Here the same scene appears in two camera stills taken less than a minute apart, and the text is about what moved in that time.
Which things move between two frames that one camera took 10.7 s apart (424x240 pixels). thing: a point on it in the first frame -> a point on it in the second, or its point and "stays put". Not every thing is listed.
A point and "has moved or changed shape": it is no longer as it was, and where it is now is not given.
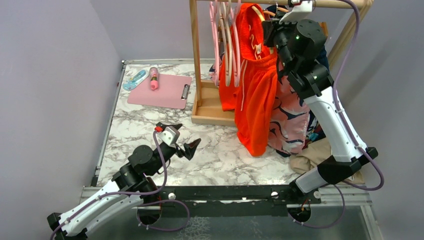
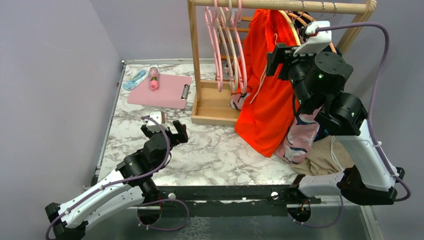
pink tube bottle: x=153 y=73 stays put
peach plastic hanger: x=273 y=14 -> x=312 y=19
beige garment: x=311 y=157 stays put
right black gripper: x=272 y=26 -> x=277 y=56
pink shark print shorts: x=289 y=131 -> x=302 y=132
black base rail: x=232 y=201 stays put
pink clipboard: x=173 y=92 stays put
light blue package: x=135 y=80 stays put
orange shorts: x=248 y=80 has moved or changed shape
